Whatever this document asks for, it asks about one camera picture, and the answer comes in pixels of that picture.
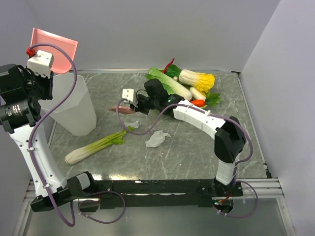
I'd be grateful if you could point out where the celery stalk toy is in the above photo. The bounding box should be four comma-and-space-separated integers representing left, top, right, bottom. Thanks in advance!
64, 130, 127, 165

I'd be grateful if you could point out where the aluminium frame rail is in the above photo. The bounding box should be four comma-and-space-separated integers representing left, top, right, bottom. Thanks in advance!
14, 178, 296, 236

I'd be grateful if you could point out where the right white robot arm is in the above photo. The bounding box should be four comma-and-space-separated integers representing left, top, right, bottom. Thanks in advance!
122, 79, 246, 196

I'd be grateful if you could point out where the translucent white trash bin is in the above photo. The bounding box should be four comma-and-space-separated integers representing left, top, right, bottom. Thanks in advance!
39, 73, 96, 136

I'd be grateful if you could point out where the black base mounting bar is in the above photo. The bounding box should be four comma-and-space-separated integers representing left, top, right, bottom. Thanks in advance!
67, 178, 244, 210

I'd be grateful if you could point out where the purple cable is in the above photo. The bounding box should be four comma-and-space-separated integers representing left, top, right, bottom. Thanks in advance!
26, 43, 78, 227
116, 98, 259, 219

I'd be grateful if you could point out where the white daikon radish toy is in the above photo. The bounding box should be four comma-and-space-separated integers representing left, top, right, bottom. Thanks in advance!
189, 87, 206, 101

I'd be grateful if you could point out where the paper scrap above celery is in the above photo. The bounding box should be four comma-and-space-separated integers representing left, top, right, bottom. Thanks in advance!
124, 120, 140, 129

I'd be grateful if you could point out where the pink plastic dustpan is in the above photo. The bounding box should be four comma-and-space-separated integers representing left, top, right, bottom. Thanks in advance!
30, 28, 78, 74

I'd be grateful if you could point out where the long green romaine lettuce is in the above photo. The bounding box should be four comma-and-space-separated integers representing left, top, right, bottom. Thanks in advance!
145, 67, 192, 101

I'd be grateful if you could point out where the orange carrot toy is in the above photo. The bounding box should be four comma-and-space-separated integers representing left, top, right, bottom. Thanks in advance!
190, 99, 206, 108

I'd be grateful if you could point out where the green plastic tray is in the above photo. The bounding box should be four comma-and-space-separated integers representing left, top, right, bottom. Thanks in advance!
146, 69, 211, 114

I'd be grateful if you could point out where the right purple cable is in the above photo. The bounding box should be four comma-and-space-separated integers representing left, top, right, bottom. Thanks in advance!
116, 98, 259, 219

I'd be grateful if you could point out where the large paper scrap by bin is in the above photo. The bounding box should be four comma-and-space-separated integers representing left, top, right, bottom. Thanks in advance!
145, 130, 171, 148

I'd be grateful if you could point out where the dark green leafy vegetable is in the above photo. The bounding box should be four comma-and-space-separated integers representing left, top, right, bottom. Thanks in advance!
165, 64, 182, 78

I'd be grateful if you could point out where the yellow leaf napa cabbage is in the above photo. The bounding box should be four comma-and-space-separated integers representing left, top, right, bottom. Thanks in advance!
179, 69, 215, 93

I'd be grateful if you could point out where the red chili pepper toy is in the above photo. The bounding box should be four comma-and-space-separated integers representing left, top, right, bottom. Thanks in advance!
163, 58, 175, 74

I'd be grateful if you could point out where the pink hand brush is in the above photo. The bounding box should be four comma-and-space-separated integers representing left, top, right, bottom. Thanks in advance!
107, 106, 134, 115

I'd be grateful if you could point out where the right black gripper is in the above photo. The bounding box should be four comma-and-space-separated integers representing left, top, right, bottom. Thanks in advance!
130, 94, 159, 116

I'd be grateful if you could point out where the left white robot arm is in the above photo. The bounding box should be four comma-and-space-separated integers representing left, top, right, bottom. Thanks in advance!
0, 64, 97, 212

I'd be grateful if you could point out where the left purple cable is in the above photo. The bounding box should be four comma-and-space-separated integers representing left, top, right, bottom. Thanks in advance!
26, 43, 78, 227

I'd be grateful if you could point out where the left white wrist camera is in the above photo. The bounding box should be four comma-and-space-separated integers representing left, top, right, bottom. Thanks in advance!
27, 50, 54, 79

